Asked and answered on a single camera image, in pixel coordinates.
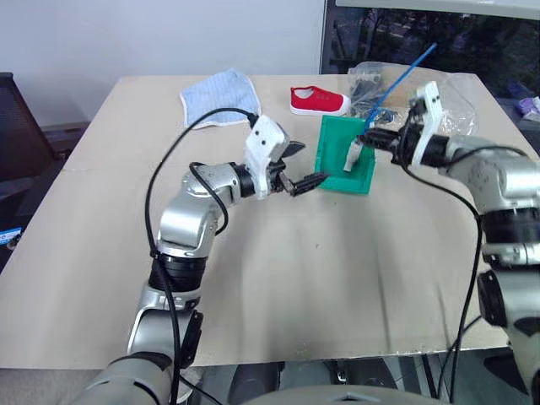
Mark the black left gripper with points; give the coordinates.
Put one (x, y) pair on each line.
(276, 179)

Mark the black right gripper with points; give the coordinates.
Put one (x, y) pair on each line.
(406, 141)

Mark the white coupler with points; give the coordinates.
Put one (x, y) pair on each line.
(352, 157)

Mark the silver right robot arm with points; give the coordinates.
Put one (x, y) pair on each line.
(506, 177)

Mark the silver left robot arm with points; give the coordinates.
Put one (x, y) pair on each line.
(181, 219)

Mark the green plastic bin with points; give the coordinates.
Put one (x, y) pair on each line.
(337, 139)

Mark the red canvas shoe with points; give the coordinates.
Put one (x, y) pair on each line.
(316, 101)

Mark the clear plastic bag with parts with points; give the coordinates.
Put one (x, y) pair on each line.
(457, 105)

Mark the blue striped cloth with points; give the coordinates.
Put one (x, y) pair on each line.
(219, 95)

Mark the dark window pane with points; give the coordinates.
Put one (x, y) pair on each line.
(464, 34)

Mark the purple and white packet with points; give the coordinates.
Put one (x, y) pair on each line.
(529, 105)

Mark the black chair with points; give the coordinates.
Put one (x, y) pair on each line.
(19, 126)

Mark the black box with blue label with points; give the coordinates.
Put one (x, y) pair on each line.
(9, 237)

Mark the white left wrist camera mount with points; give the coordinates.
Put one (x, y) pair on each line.
(263, 135)

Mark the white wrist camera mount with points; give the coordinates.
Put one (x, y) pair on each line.
(431, 114)
(263, 135)

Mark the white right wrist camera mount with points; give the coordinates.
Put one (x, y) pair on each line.
(431, 114)

